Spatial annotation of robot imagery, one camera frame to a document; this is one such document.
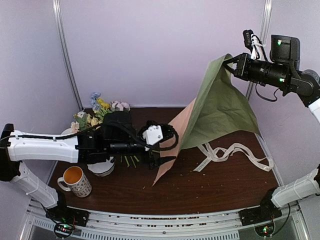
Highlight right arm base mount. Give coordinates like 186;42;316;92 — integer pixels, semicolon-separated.
239;206;282;238

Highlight cream yellow rose spray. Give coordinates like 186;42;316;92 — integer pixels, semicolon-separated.
73;111;102;132

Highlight patterned mug with orange inside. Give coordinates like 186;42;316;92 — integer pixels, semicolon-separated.
57;166;92;198

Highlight white scalloped bowl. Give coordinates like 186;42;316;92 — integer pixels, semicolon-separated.
87;162;115;177

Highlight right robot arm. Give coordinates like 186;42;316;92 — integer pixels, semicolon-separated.
222;34;320;221

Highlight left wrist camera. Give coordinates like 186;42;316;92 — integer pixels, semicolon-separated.
137;120;179;151

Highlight left aluminium frame post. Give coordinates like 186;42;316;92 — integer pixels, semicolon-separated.
52;0;84;110

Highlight white printed ribbon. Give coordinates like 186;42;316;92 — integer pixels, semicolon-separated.
193;142;274;173

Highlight blue flower stem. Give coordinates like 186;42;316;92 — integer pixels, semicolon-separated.
90;92;103;113

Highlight yellow flower stem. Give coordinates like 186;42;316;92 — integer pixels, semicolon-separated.
98;97;140;169

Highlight small white patterned teacup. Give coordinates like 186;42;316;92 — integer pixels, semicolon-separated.
61;128;73;136

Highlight aluminium front rail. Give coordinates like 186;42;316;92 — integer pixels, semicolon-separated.
23;194;305;240

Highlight right aluminium frame post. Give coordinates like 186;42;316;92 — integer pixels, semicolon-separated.
244;0;273;101

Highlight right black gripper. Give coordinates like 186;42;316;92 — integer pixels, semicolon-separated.
223;51;291;90

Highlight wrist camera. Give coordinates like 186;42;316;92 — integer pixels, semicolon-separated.
137;120;179;151
242;29;267;61

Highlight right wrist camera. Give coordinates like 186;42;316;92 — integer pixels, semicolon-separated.
242;29;267;61

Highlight aluminium frame post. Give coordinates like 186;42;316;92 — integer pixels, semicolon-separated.
244;0;273;101
52;0;84;110

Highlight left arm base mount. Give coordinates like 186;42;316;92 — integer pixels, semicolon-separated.
43;207;90;239

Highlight pink and green wrapping paper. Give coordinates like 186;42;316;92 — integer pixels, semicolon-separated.
151;53;261;188

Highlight pink rose stem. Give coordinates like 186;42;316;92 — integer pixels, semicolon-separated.
110;100;131;112

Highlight peach blossom stem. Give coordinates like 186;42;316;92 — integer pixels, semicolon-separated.
70;121;80;134

